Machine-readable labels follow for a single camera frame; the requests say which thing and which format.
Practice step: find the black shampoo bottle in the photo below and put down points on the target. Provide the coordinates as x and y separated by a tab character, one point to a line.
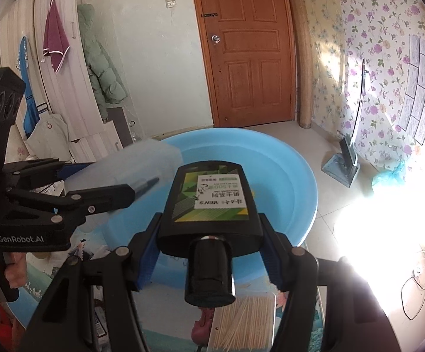
212	240

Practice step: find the yellow floral mattress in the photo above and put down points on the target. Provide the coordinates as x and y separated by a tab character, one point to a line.
326	44

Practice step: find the blue plastic basin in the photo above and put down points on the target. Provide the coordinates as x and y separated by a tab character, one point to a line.
282	176

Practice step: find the brown wooden door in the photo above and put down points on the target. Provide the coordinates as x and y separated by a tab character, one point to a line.
249	80

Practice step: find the maroon towel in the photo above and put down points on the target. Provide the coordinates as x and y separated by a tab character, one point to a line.
54	36

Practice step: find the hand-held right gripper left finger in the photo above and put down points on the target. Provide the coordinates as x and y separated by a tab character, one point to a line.
148	260

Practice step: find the clear pack of toothpicks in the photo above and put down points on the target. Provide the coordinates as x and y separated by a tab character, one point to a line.
245	322

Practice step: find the green down jacket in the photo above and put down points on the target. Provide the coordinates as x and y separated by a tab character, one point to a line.
102	73

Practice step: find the rolled bamboo mat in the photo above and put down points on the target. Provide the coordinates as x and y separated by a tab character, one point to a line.
302	62

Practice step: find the blue apron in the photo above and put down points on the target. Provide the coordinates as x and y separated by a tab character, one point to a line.
27	91

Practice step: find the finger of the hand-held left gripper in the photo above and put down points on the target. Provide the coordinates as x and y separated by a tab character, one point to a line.
73	170
98	198

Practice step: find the scenic print round desktop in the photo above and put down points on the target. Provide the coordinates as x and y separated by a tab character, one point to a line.
32	289

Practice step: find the pale wooden wardrobe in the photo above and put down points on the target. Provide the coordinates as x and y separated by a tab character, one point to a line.
69	80

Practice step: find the silver door knob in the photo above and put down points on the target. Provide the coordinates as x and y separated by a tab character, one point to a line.
216	38

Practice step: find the person's left hand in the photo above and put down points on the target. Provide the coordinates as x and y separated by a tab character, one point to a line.
16	269

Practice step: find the white tote bag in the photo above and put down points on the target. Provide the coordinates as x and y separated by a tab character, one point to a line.
51	132

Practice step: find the blue plastic bag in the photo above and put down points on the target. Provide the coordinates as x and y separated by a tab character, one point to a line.
388	179

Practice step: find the translucent plastic storage box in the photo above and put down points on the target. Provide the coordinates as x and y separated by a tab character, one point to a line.
124	161

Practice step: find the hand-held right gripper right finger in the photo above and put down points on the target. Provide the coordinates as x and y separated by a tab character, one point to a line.
271	260

